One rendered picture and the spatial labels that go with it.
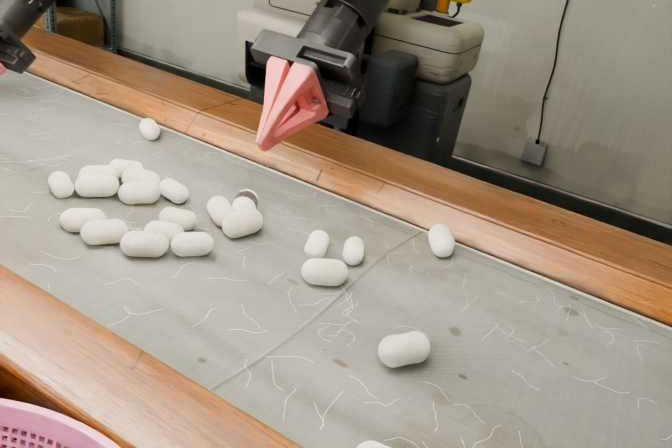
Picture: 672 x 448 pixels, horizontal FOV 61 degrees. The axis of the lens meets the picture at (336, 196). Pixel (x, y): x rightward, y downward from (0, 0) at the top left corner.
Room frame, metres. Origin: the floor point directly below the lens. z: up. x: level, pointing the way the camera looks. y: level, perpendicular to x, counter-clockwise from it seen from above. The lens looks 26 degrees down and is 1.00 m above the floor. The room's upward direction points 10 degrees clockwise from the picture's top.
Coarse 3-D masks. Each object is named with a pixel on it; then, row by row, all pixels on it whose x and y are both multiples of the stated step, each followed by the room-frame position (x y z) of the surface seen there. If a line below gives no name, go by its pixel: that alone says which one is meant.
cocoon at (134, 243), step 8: (128, 232) 0.37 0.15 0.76; (136, 232) 0.37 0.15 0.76; (144, 232) 0.38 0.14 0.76; (152, 232) 0.38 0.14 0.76; (128, 240) 0.37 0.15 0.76; (136, 240) 0.37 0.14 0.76; (144, 240) 0.37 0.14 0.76; (152, 240) 0.37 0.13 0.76; (160, 240) 0.37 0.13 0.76; (128, 248) 0.36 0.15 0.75; (136, 248) 0.36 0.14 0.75; (144, 248) 0.37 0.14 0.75; (152, 248) 0.37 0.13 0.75; (160, 248) 0.37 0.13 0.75; (136, 256) 0.37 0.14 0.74; (144, 256) 0.37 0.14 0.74; (152, 256) 0.37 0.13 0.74
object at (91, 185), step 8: (80, 176) 0.45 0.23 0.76; (88, 176) 0.45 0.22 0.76; (96, 176) 0.45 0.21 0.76; (104, 176) 0.45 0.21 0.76; (112, 176) 0.46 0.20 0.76; (80, 184) 0.44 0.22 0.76; (88, 184) 0.44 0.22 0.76; (96, 184) 0.44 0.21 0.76; (104, 184) 0.45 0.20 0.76; (112, 184) 0.45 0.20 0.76; (80, 192) 0.44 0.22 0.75; (88, 192) 0.44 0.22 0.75; (96, 192) 0.44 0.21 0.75; (104, 192) 0.45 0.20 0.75; (112, 192) 0.45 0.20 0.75
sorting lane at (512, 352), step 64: (0, 128) 0.56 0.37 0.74; (64, 128) 0.59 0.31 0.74; (128, 128) 0.62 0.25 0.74; (0, 192) 0.43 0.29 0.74; (192, 192) 0.49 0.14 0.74; (256, 192) 0.51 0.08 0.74; (320, 192) 0.54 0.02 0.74; (0, 256) 0.34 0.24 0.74; (64, 256) 0.35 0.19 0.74; (128, 256) 0.37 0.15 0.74; (192, 256) 0.38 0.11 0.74; (256, 256) 0.40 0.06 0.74; (384, 256) 0.44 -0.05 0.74; (448, 256) 0.45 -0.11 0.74; (128, 320) 0.30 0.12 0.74; (192, 320) 0.31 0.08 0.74; (256, 320) 0.32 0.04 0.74; (320, 320) 0.33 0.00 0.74; (384, 320) 0.34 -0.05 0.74; (448, 320) 0.36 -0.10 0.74; (512, 320) 0.37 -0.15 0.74; (576, 320) 0.39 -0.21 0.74; (640, 320) 0.40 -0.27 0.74; (256, 384) 0.26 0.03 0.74; (320, 384) 0.27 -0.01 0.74; (384, 384) 0.28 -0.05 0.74; (448, 384) 0.29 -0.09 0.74; (512, 384) 0.30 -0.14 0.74; (576, 384) 0.31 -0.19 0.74; (640, 384) 0.32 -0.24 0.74
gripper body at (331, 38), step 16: (320, 16) 0.55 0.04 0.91; (336, 16) 0.55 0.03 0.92; (352, 16) 0.55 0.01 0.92; (272, 32) 0.54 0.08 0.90; (304, 32) 0.54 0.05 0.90; (320, 32) 0.53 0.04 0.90; (336, 32) 0.54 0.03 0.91; (352, 32) 0.55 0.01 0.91; (320, 48) 0.51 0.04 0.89; (336, 48) 0.53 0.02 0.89; (352, 48) 0.54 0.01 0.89; (320, 64) 0.51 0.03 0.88; (336, 64) 0.50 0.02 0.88; (352, 64) 0.50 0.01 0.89; (336, 80) 0.53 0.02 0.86; (352, 80) 0.52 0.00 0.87
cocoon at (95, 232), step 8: (88, 224) 0.37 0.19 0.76; (96, 224) 0.38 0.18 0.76; (104, 224) 0.38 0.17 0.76; (112, 224) 0.38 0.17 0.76; (120, 224) 0.38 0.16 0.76; (88, 232) 0.37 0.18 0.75; (96, 232) 0.37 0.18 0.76; (104, 232) 0.37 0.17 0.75; (112, 232) 0.38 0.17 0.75; (120, 232) 0.38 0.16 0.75; (88, 240) 0.37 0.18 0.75; (96, 240) 0.37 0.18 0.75; (104, 240) 0.37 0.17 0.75; (112, 240) 0.38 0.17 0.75; (120, 240) 0.38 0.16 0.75
